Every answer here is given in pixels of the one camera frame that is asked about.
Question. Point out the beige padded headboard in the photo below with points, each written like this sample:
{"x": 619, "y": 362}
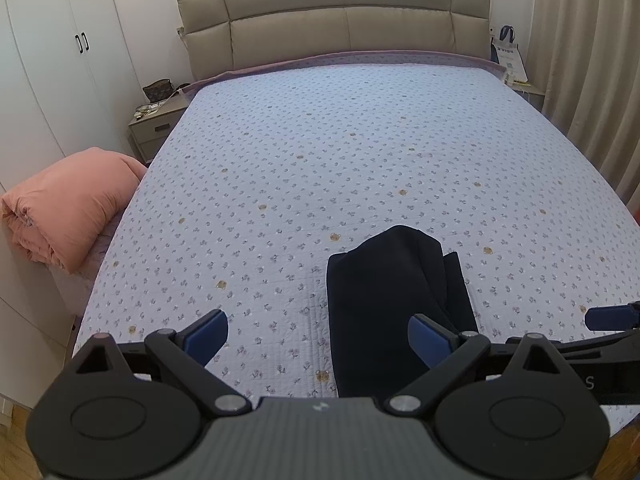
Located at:
{"x": 345, "y": 15}

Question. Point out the dark navy garment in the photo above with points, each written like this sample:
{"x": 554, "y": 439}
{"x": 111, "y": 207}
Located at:
{"x": 390, "y": 310}

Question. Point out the white wardrobe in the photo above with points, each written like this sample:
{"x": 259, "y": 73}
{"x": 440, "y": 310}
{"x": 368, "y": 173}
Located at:
{"x": 45, "y": 70}

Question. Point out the floral quilted bedspread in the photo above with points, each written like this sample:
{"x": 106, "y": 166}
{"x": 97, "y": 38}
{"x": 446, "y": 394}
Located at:
{"x": 360, "y": 160}

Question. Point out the brown patterned pouch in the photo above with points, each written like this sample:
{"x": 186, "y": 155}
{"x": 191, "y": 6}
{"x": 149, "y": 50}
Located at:
{"x": 157, "y": 90}

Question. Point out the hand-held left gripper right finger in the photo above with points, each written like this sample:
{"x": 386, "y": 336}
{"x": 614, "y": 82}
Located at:
{"x": 430, "y": 337}

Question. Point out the cream pleated curtain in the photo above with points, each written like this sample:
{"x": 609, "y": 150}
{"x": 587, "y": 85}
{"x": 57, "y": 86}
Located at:
{"x": 590, "y": 75}

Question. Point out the pink folded duvet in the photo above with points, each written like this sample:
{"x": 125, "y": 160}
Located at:
{"x": 65, "y": 205}

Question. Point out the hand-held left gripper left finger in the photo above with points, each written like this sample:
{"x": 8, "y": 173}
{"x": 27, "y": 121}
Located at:
{"x": 207, "y": 335}

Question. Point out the grey nightstand with drawers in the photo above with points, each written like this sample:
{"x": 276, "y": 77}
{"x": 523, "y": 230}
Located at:
{"x": 155, "y": 127}

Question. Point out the white tote bag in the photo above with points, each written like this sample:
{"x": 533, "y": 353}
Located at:
{"x": 510, "y": 57}

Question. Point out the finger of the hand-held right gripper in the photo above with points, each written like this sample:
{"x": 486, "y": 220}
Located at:
{"x": 612, "y": 315}

